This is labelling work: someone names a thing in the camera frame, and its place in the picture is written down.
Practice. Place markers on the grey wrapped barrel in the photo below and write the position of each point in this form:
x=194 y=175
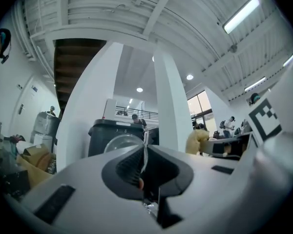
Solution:
x=46 y=125

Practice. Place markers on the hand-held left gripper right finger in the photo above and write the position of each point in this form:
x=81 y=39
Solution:
x=197 y=179

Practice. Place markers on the clear plastic cup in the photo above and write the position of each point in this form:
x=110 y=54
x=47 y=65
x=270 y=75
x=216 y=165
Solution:
x=123 y=141

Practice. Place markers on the long ceiling tube light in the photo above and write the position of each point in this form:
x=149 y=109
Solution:
x=290 y=59
x=255 y=83
x=241 y=14

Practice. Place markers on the black metal railing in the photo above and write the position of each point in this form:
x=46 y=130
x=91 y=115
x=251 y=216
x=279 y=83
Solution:
x=136 y=112

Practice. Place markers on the black plastic bin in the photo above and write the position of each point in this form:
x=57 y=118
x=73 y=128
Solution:
x=107 y=135

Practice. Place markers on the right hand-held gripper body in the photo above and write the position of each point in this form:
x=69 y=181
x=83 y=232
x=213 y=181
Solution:
x=280 y=140

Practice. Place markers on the white door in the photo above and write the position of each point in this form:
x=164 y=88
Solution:
x=20 y=106

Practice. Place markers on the brown cardboard box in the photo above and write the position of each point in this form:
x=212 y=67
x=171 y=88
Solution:
x=35 y=156

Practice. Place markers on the round ceiling light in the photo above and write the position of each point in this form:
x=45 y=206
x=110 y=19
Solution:
x=189 y=77
x=139 y=89

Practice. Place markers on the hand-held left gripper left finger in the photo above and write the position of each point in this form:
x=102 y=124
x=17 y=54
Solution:
x=88 y=179

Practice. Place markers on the brown wooden staircase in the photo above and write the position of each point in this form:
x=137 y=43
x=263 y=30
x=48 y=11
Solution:
x=70 y=69

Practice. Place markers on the large window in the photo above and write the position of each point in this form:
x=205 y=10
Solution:
x=201 y=108

